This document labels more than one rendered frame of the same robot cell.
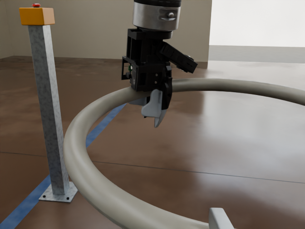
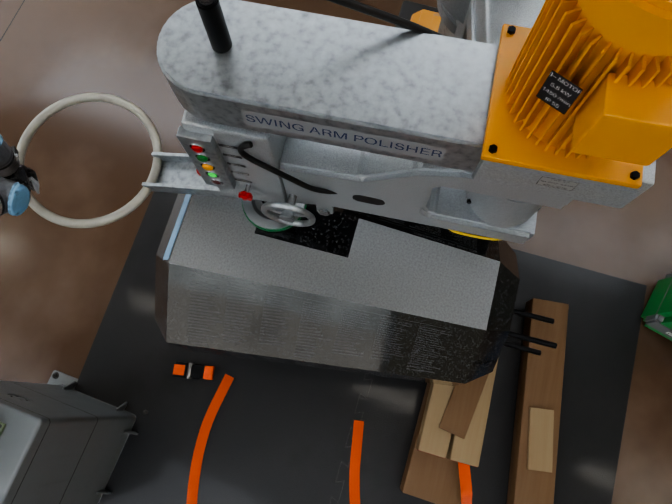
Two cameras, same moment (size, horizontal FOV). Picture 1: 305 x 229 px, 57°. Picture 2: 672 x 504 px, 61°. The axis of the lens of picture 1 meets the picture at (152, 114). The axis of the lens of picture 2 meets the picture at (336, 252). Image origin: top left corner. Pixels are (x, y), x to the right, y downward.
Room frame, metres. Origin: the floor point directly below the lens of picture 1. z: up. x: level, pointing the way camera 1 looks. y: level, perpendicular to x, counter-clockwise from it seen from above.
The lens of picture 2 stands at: (-0.58, 0.54, 2.68)
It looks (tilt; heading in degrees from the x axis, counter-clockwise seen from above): 75 degrees down; 283
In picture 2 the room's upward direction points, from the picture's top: 3 degrees counter-clockwise
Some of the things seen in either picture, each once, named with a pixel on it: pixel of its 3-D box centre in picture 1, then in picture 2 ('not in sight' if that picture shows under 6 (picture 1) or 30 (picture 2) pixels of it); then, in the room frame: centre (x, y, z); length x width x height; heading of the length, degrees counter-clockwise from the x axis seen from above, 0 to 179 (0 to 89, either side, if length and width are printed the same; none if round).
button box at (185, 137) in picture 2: not in sight; (209, 160); (-0.17, 0.02, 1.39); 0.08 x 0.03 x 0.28; 177
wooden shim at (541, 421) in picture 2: not in sight; (540, 439); (-1.42, 0.53, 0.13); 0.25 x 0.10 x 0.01; 92
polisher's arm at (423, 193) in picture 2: not in sight; (401, 170); (-0.63, -0.06, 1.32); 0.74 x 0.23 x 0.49; 177
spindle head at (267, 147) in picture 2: not in sight; (282, 139); (-0.32, -0.08, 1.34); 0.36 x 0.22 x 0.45; 177
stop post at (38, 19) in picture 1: (50, 110); not in sight; (1.47, 0.57, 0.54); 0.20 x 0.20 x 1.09; 83
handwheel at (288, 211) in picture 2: not in sight; (291, 202); (-0.36, 0.04, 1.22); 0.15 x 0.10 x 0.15; 177
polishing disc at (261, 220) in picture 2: not in sight; (274, 198); (-0.24, -0.09, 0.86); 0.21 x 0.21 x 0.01
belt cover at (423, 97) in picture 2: not in sight; (397, 98); (-0.59, -0.07, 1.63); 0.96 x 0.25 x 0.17; 177
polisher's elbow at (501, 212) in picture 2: not in sight; (511, 179); (-0.90, -0.06, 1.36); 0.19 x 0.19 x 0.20
